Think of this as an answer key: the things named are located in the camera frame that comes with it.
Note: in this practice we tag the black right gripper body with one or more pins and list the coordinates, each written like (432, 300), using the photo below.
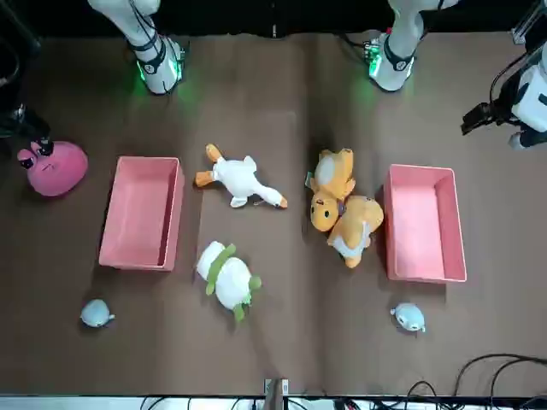
(17, 126)

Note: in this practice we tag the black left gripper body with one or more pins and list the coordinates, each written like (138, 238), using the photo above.
(495, 114)

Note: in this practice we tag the yellow striped tiger doll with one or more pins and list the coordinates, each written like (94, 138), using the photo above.
(359, 222)

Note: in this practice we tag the yellow doll white belly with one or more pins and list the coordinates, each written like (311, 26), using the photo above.
(327, 171)

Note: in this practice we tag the white goose doll orange feet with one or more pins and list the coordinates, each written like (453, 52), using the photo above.
(235, 179)

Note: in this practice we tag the white doll green scarf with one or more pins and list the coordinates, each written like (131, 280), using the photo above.
(226, 277)

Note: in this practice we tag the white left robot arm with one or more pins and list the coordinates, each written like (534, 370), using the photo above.
(397, 72)

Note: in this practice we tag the pink plastic box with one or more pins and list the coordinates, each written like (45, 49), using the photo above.
(419, 222)
(128, 213)

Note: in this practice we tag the pink round plush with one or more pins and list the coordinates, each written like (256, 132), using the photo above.
(60, 171)

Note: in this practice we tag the small light blue plush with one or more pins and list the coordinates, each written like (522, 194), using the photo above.
(408, 318)
(96, 314)

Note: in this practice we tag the aluminium frame post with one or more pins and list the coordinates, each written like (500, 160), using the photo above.
(523, 32)

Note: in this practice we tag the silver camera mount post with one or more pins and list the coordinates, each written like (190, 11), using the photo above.
(275, 395)

